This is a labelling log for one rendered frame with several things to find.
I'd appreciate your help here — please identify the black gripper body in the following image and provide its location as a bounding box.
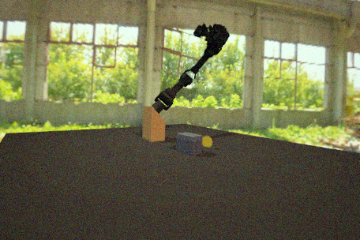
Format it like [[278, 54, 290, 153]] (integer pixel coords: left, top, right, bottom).
[[193, 25, 229, 47]]

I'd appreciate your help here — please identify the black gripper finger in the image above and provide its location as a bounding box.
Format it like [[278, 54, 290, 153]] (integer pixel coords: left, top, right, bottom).
[[199, 24, 208, 37], [208, 25, 221, 40]]

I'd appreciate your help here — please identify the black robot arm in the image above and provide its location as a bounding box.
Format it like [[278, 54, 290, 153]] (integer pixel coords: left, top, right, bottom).
[[152, 24, 230, 114]]

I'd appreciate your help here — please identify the gold coin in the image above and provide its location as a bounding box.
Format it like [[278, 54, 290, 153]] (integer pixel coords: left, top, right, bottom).
[[202, 136, 212, 148]]

